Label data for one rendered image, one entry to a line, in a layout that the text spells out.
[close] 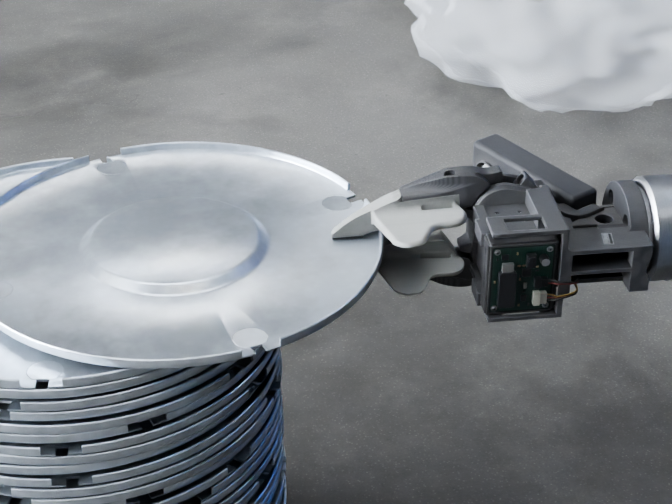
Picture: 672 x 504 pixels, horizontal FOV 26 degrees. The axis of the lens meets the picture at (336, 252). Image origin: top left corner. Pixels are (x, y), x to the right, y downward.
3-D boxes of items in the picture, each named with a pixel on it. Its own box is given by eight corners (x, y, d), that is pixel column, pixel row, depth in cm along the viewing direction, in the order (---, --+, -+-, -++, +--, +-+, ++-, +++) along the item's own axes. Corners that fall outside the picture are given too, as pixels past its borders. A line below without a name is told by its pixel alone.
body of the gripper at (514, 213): (482, 231, 95) (661, 219, 97) (457, 168, 103) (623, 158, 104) (477, 327, 99) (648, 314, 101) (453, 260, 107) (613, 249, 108)
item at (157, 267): (36, 421, 85) (34, 410, 84) (-83, 203, 107) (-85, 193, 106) (461, 296, 96) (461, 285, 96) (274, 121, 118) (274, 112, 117)
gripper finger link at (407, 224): (340, 233, 96) (478, 226, 97) (330, 190, 101) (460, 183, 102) (340, 273, 98) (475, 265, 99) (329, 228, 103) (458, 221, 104)
